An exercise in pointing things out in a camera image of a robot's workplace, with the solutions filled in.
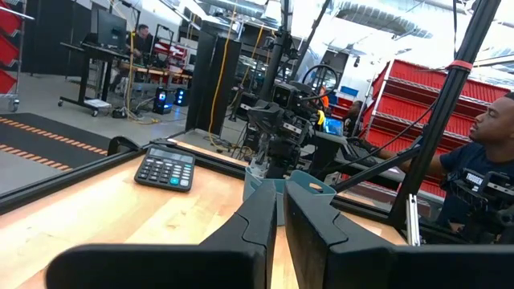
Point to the silver metal bracket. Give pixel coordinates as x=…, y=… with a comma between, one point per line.
x=413, y=221

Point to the black orange-striped floor mat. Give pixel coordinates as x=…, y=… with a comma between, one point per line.
x=24, y=134

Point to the black aluminium table frame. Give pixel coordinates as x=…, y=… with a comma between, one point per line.
x=60, y=182

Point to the black computer with blue light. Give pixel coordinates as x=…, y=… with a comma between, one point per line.
x=162, y=100
x=181, y=96

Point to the black rolling desk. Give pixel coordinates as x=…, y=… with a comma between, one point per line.
x=84, y=76

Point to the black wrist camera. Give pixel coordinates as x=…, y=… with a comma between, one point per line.
x=286, y=95

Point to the black curved frame bracket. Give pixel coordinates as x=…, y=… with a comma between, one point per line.
x=114, y=142

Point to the blue plastic bin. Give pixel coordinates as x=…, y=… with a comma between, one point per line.
x=305, y=178

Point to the red tape band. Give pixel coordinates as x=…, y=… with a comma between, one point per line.
x=459, y=65

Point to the wooden workbench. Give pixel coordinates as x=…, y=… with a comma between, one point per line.
x=160, y=73

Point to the large rack with red bins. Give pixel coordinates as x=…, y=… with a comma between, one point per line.
x=409, y=82

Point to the laptop with blue screen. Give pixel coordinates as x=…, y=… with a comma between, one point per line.
x=333, y=126

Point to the black monitor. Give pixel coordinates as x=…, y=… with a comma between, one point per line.
x=111, y=30

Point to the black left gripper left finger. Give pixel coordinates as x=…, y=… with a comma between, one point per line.
x=180, y=269

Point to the person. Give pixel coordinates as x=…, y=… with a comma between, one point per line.
x=140, y=42
x=466, y=158
x=355, y=116

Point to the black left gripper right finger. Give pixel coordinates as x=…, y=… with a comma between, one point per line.
x=361, y=269

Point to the black desk calculator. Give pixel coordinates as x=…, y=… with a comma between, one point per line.
x=164, y=170

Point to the black partition panel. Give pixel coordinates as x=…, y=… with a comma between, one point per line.
x=201, y=80

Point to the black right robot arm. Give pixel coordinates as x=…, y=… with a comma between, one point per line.
x=279, y=160

